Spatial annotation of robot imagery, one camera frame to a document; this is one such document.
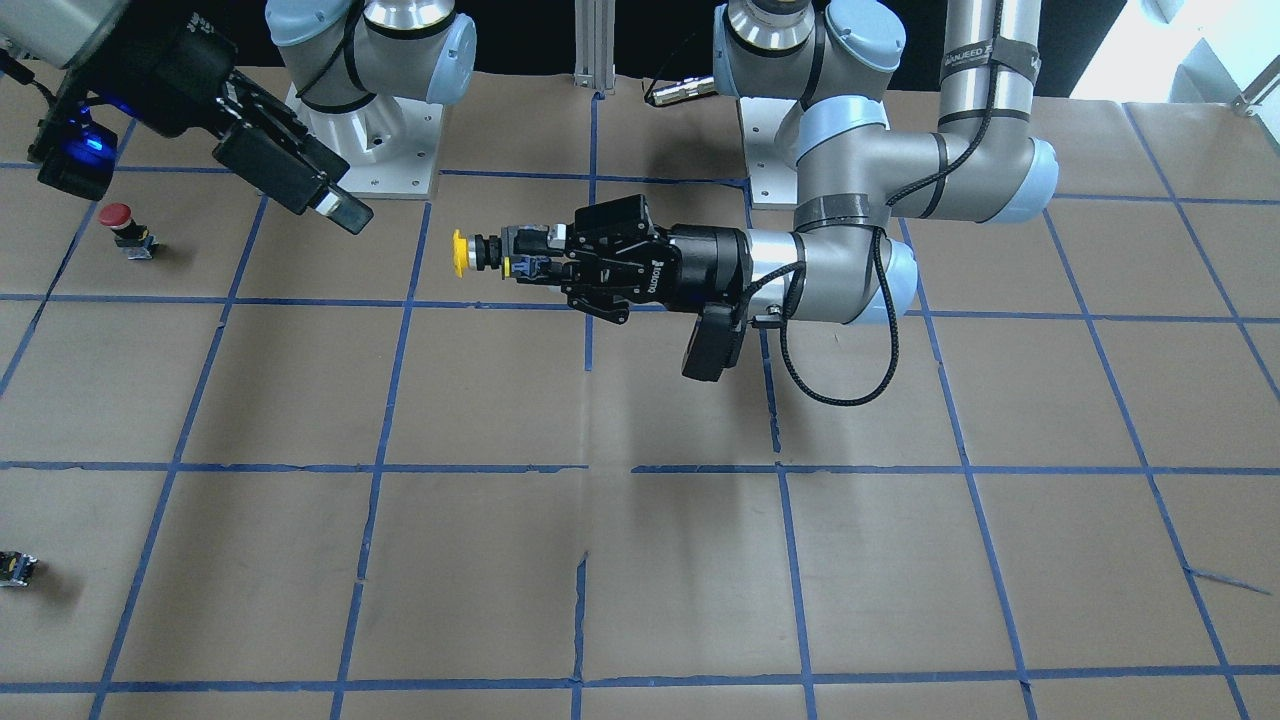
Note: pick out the red push button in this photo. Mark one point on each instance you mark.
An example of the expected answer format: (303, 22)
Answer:
(135, 240)

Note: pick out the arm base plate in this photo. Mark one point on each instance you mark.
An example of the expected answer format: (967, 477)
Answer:
(391, 145)
(785, 153)

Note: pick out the aluminium frame post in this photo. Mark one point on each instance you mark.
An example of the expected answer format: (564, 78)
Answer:
(594, 22)

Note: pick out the yellow push button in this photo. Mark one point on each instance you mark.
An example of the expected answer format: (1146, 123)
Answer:
(482, 251)

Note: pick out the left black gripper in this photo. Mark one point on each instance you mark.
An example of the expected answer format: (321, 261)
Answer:
(706, 262)

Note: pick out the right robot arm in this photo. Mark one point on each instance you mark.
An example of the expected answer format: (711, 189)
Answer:
(341, 54)

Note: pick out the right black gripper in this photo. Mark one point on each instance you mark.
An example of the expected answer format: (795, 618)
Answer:
(172, 92)

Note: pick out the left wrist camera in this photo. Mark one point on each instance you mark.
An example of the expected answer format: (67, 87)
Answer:
(715, 343)

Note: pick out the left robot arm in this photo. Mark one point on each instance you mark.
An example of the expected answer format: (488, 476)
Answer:
(855, 172)

